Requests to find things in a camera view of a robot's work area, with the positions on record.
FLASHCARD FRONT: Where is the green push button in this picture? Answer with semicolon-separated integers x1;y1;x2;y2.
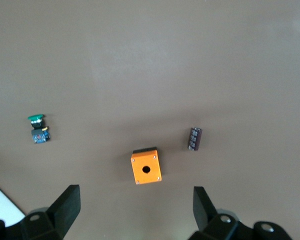
27;114;51;145

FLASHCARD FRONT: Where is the orange button box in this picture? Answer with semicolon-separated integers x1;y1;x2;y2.
130;146;163;186

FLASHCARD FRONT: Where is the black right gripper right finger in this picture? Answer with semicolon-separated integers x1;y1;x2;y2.
188;185;242;240

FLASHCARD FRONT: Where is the dark terminal block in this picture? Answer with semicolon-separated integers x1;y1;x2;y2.
186;127;204;152

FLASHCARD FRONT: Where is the white drawer cabinet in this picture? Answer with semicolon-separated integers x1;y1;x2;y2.
0;179;26;222

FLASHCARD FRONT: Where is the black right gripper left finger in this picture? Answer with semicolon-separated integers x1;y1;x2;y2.
19;184;81;240

